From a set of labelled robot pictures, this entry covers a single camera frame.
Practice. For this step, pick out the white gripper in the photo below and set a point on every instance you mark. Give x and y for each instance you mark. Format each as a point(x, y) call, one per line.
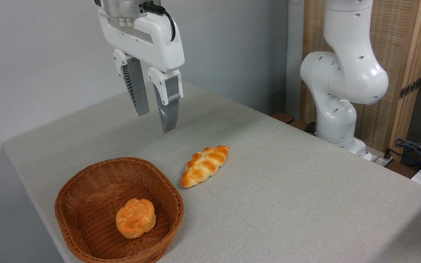
point(152, 40)

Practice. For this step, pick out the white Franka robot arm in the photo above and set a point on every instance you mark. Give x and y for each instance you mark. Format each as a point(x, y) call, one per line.
point(344, 73)

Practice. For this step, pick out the long braided bread loaf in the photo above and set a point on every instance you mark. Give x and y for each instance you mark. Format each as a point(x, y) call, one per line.
point(205, 165)

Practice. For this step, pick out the round knotted bread roll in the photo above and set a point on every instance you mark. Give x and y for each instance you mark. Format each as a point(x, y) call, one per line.
point(136, 218)

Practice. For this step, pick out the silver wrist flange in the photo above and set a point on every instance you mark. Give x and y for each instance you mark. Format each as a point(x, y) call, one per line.
point(121, 9)

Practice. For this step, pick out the brown wicker basket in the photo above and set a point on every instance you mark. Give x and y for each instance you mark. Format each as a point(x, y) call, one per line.
point(119, 210)

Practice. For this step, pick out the wooden woven folding screen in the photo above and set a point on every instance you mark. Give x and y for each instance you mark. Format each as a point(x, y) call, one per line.
point(375, 73)

